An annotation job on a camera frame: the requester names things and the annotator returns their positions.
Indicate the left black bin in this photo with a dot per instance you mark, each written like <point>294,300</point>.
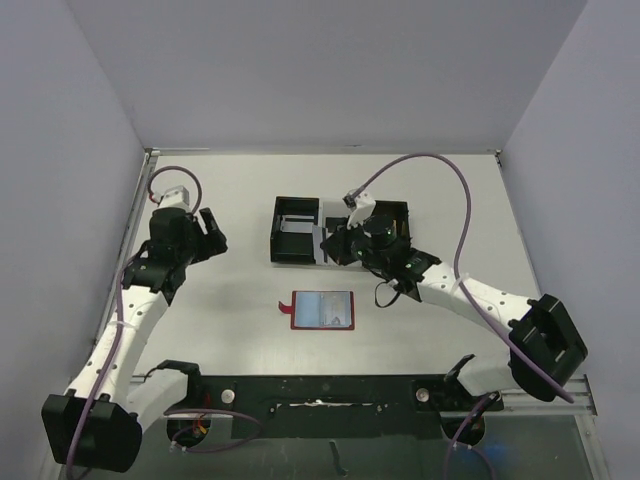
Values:
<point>289,248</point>

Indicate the black card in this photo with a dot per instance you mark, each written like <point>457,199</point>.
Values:
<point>334,223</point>

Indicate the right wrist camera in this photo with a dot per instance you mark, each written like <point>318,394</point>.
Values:
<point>361,205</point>

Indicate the black bin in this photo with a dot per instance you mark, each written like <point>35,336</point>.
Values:
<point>289,248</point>
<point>402,215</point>

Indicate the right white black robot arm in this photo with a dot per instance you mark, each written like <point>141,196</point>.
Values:
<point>544,346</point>

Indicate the white middle bin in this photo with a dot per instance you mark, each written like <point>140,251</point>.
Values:
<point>330,208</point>

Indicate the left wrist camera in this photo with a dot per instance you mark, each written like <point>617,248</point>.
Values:
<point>176,197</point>

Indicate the red leather card holder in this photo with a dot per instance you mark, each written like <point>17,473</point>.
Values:
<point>320,310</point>

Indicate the aluminium left rail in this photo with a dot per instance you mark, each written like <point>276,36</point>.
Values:
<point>125,249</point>

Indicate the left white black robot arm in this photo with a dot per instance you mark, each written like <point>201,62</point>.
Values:
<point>93,424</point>

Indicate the aluminium front rail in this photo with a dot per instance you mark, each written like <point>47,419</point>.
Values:
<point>575,395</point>

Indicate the aluminium rail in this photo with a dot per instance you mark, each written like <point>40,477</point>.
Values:
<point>125,249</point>
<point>575,395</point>

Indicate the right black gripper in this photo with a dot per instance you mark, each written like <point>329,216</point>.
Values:
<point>340,245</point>

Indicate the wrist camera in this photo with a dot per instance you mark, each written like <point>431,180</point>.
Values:
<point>361,205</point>
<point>176,197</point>

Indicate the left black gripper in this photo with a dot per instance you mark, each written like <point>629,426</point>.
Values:
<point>213,243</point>

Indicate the right black bin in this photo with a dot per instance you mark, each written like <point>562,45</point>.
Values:
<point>402,215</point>

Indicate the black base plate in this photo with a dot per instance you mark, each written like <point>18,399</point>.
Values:
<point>318,423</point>

